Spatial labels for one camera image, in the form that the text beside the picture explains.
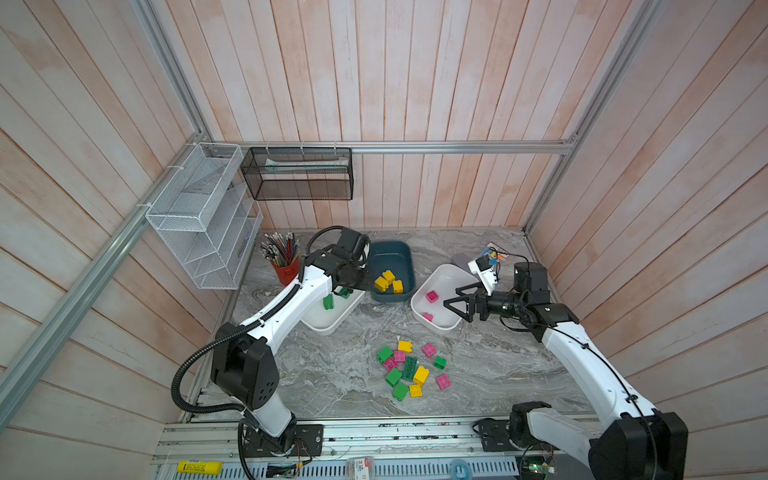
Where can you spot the green brick front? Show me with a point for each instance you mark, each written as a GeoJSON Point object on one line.
{"type": "Point", "coordinates": [400, 391]}

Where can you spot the small yellow brick front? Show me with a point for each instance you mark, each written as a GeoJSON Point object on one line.
{"type": "Point", "coordinates": [415, 391]}

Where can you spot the right white plastic bin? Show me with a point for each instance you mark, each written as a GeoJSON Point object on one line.
{"type": "Point", "coordinates": [444, 280]}

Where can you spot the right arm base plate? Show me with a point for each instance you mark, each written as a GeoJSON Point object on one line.
{"type": "Point", "coordinates": [494, 435]}

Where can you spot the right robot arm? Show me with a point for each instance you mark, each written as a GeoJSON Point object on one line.
{"type": "Point", "coordinates": [631, 438]}

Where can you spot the yellow label tag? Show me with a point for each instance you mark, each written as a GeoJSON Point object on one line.
{"type": "Point", "coordinates": [200, 467]}

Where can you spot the bundle of pencils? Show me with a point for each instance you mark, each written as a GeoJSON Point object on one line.
{"type": "Point", "coordinates": [280, 249]}

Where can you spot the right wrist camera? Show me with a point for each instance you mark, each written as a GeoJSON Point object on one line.
{"type": "Point", "coordinates": [485, 268]}

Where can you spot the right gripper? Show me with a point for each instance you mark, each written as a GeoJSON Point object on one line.
{"type": "Point", "coordinates": [481, 299]}

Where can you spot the black mesh wall basket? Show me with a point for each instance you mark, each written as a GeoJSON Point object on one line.
{"type": "Point", "coordinates": [299, 173]}

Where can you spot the teal plastic bin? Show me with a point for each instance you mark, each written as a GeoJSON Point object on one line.
{"type": "Point", "coordinates": [394, 257]}

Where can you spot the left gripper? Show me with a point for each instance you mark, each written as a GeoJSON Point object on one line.
{"type": "Point", "coordinates": [366, 283]}

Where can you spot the colourful crayon pack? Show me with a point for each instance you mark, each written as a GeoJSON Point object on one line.
{"type": "Point", "coordinates": [494, 253]}

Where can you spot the purple cloth pouch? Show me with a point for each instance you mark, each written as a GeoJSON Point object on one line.
{"type": "Point", "coordinates": [462, 261]}

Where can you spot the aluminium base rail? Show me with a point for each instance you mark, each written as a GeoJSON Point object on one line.
{"type": "Point", "coordinates": [399, 448]}

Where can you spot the white wire mesh shelf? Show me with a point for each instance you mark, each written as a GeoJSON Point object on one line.
{"type": "Point", "coordinates": [208, 222]}

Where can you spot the white plastic bin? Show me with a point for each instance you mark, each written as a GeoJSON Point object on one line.
{"type": "Point", "coordinates": [444, 280]}
{"type": "Point", "coordinates": [325, 322]}

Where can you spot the left white plastic bin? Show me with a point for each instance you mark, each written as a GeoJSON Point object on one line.
{"type": "Point", "coordinates": [325, 322]}

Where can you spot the red pencil cup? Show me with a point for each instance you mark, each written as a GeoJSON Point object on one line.
{"type": "Point", "coordinates": [286, 274]}

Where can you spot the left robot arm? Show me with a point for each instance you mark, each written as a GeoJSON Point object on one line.
{"type": "Point", "coordinates": [243, 363]}

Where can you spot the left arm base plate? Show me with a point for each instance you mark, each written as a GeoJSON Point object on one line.
{"type": "Point", "coordinates": [304, 440]}

